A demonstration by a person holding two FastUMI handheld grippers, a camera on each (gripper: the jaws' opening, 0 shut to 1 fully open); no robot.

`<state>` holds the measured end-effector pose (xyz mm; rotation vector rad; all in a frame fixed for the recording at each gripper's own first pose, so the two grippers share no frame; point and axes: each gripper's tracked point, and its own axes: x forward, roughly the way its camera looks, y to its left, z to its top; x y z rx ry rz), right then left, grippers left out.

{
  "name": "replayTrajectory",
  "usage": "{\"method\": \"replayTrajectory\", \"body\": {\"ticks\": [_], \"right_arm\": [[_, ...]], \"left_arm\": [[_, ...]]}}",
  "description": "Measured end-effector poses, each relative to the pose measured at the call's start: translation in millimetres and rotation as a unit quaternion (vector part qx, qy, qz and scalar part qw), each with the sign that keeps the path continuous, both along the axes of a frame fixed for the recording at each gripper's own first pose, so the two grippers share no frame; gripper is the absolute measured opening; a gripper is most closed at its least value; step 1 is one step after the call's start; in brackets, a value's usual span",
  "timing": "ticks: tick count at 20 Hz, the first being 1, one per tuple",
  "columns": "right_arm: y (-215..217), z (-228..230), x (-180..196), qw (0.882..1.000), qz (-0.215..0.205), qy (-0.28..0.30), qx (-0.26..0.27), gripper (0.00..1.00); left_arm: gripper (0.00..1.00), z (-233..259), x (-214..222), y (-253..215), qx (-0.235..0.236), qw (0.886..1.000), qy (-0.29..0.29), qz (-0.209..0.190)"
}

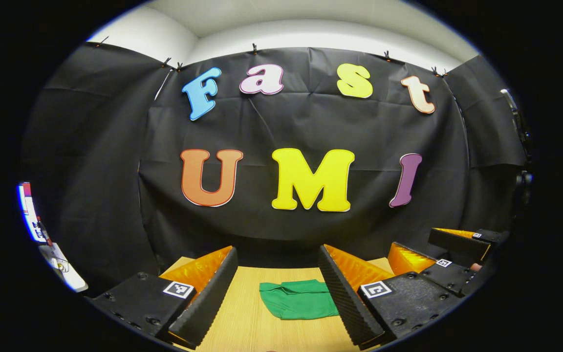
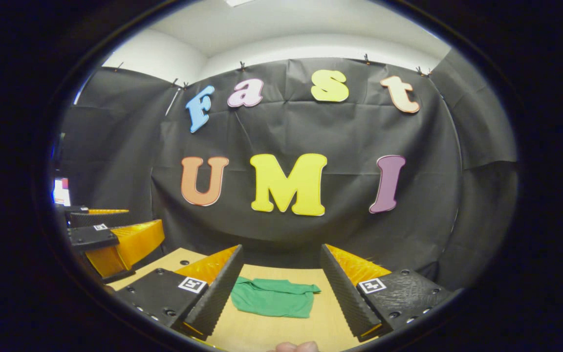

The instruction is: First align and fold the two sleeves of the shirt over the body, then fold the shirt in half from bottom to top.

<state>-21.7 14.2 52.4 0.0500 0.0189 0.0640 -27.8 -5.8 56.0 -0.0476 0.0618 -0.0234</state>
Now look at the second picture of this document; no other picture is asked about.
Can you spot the green T-shirt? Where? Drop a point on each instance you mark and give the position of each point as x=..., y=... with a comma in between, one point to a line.
x=271, y=298

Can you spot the black backdrop cloth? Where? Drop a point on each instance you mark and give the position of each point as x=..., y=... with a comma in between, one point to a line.
x=311, y=132

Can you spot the white ceiling light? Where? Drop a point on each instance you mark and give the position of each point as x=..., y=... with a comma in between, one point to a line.
x=237, y=2

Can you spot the row of black cloth clips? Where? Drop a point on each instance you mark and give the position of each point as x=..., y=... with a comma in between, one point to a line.
x=242, y=65

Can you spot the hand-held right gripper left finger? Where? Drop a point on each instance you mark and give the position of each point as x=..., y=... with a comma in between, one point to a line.
x=218, y=293

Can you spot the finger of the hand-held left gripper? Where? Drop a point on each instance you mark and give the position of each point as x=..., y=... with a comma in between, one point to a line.
x=98, y=220
x=93, y=237

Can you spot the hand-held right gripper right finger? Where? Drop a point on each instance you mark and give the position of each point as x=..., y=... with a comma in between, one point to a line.
x=345, y=293

